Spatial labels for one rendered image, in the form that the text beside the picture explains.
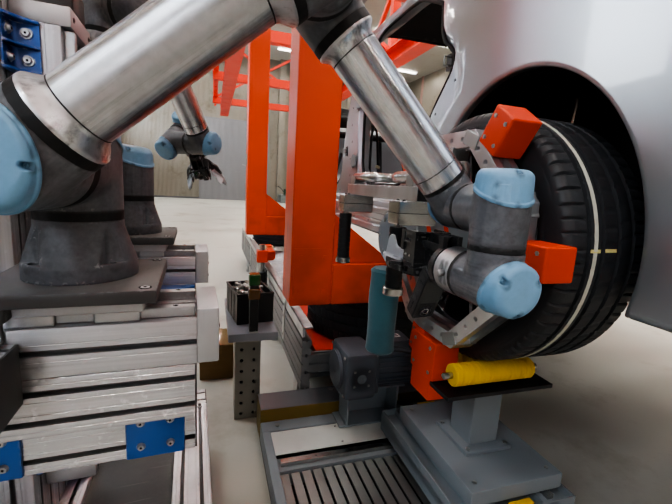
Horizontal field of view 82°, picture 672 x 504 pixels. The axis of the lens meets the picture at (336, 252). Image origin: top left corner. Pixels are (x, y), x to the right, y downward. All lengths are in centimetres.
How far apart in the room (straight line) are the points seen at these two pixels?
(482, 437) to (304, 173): 102
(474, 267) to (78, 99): 50
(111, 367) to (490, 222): 57
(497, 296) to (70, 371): 59
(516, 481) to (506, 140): 88
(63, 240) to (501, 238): 58
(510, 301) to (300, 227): 98
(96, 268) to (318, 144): 95
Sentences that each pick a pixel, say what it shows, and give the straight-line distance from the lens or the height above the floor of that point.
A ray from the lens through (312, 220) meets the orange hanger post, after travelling 140.
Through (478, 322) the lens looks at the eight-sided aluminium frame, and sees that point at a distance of 95.
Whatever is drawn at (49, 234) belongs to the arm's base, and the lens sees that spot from 65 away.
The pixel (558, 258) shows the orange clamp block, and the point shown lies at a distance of 82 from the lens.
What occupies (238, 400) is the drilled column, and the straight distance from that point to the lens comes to 173.
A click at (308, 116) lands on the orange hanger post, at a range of 141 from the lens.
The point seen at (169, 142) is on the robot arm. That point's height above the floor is 108.
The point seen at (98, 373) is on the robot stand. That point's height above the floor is 68.
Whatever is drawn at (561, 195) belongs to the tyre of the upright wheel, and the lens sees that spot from 90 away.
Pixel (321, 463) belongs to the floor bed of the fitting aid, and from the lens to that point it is 145.
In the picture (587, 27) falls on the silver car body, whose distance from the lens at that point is 114.
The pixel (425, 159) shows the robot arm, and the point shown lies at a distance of 62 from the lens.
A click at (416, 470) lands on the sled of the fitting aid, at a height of 13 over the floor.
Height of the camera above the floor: 97
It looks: 10 degrees down
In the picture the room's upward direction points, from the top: 3 degrees clockwise
